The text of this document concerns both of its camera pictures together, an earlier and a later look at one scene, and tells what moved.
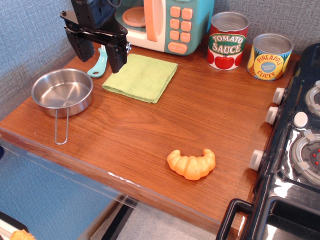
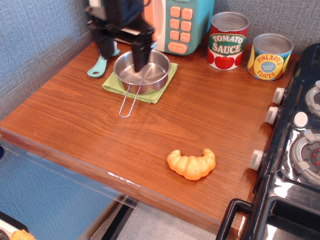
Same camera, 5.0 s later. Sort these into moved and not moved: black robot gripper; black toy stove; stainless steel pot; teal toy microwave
Moved: stainless steel pot; black robot gripper
Not moved: black toy stove; teal toy microwave
